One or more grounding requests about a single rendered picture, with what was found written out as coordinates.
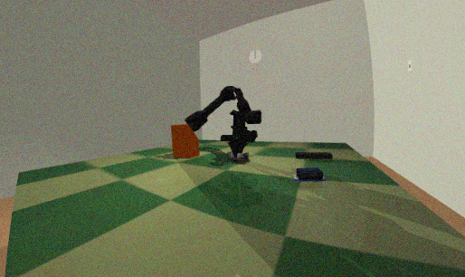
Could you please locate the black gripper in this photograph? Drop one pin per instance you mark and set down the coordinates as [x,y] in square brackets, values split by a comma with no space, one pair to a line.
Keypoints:
[236,144]

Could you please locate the black flat bar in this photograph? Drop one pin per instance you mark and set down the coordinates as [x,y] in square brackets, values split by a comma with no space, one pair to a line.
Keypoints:
[317,155]

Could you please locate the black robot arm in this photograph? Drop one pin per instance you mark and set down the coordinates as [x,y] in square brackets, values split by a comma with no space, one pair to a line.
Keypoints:
[198,119]

